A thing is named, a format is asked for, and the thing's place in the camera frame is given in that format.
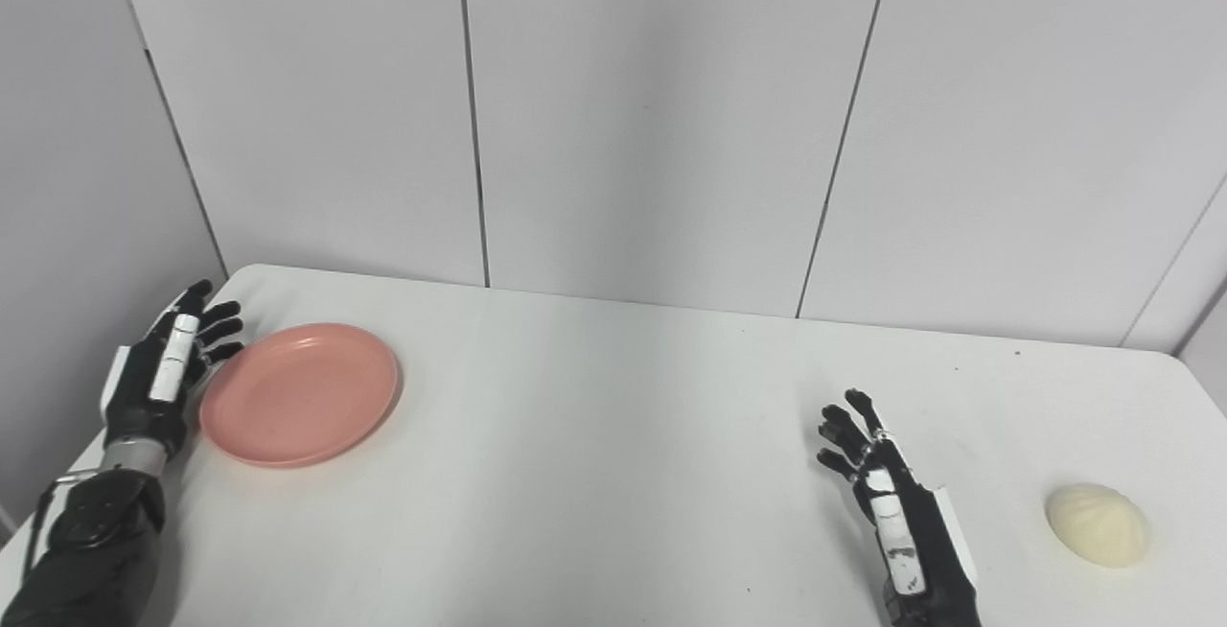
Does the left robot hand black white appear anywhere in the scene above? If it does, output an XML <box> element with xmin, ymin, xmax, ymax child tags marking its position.
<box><xmin>99</xmin><ymin>279</ymin><xmax>245</xmax><ymax>462</ymax></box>

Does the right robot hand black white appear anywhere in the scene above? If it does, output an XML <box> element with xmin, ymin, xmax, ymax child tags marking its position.
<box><xmin>817</xmin><ymin>388</ymin><xmax>984</xmax><ymax>627</ymax></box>

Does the pink round plate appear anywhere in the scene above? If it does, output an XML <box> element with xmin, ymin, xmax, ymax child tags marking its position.
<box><xmin>198</xmin><ymin>322</ymin><xmax>402</xmax><ymax>469</ymax></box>

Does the white steamed bun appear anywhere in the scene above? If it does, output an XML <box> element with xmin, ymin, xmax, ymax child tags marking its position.
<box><xmin>1044</xmin><ymin>482</ymin><xmax>1152</xmax><ymax>569</ymax></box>

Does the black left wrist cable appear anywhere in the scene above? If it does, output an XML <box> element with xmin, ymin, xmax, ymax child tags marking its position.
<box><xmin>21</xmin><ymin>472</ymin><xmax>102</xmax><ymax>575</ymax></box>

